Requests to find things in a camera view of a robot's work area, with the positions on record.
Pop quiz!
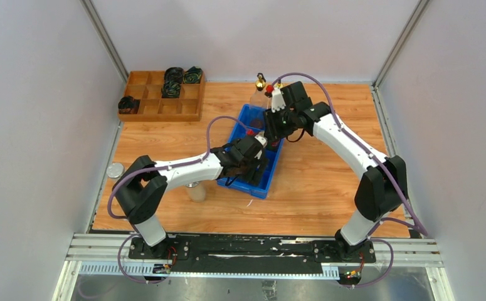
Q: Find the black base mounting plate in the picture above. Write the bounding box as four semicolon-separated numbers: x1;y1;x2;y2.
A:
127;234;376;275

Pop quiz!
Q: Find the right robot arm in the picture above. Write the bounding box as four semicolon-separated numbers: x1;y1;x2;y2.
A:
263;82;407;262

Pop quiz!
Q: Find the blue plastic divided bin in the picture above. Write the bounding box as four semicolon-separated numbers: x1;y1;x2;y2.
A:
216;104;284;199

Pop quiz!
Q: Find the silver lid spice jar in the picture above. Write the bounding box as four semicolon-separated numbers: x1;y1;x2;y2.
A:
185;181;206;203

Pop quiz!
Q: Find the yellow cap sauce bottle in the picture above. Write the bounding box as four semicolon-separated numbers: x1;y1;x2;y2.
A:
267;140;280;152

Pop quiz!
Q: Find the wooden compartment tray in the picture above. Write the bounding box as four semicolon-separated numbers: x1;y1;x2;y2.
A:
117;71;206;122

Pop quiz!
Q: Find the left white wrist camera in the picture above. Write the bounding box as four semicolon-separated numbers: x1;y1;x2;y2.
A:
255;133;268;148

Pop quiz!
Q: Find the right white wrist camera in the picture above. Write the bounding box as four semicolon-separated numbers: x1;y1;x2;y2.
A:
270;87;286;113

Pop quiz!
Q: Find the black roll left compartment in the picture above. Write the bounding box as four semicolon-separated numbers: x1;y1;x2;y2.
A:
118;95;140;115

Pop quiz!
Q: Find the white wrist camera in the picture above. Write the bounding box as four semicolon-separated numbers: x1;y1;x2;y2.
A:
255;133;268;148
270;87;286;113

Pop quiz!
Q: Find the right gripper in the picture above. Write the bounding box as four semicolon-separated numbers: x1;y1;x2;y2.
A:
263;105;297;142

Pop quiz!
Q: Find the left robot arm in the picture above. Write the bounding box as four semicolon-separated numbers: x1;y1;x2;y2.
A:
110;135;269;259

